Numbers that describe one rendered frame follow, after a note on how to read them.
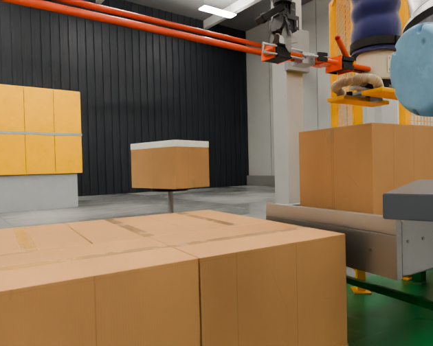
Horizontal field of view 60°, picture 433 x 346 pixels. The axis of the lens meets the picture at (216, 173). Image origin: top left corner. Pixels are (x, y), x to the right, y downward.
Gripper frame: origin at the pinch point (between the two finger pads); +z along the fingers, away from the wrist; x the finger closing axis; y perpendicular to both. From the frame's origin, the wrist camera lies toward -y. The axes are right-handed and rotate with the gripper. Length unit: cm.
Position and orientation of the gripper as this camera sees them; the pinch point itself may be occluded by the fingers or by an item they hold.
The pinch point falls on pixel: (279, 53)
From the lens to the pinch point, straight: 150.8
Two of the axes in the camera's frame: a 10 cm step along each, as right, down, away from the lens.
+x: -5.1, -0.1, 8.6
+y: 8.6, -0.4, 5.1
